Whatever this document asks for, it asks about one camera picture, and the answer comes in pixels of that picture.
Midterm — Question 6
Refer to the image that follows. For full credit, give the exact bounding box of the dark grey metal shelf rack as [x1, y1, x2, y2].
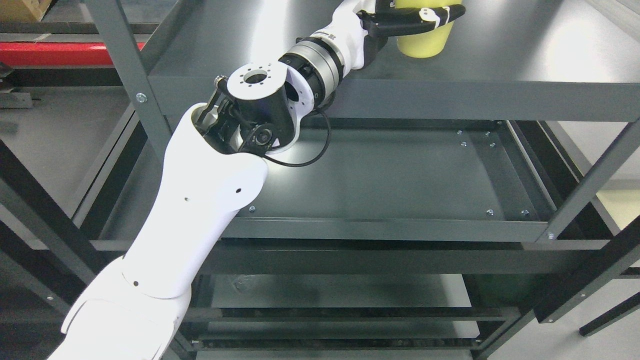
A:
[1, 0, 639, 360]

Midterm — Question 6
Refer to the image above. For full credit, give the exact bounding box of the cardboard box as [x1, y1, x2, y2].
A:
[0, 0, 53, 22]

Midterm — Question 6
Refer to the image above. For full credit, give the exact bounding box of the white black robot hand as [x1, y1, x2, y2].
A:
[307, 0, 466, 75]

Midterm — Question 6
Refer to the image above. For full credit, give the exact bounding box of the yellow plastic cup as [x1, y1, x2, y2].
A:
[395, 0, 463, 59]

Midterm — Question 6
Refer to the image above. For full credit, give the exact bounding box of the red metal beam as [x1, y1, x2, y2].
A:
[0, 42, 114, 68]

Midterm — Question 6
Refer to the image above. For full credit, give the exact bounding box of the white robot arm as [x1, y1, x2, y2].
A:
[49, 30, 365, 360]

